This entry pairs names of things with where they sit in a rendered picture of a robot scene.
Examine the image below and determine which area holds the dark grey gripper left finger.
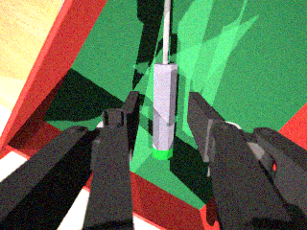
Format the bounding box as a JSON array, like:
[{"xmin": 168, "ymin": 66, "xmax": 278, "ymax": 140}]
[{"xmin": 0, "ymin": 91, "xmax": 140, "ymax": 230}]

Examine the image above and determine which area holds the grey screwdriver with green band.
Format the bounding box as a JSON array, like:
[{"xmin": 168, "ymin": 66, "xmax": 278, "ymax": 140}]
[{"xmin": 153, "ymin": 0, "xmax": 177, "ymax": 160}]

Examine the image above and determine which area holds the red tool chest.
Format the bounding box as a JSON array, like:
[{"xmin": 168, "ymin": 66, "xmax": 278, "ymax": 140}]
[{"xmin": 0, "ymin": 0, "xmax": 307, "ymax": 230}]

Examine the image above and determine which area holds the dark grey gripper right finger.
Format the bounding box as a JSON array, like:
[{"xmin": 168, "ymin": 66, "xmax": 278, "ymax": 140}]
[{"xmin": 187, "ymin": 92, "xmax": 307, "ymax": 230}]

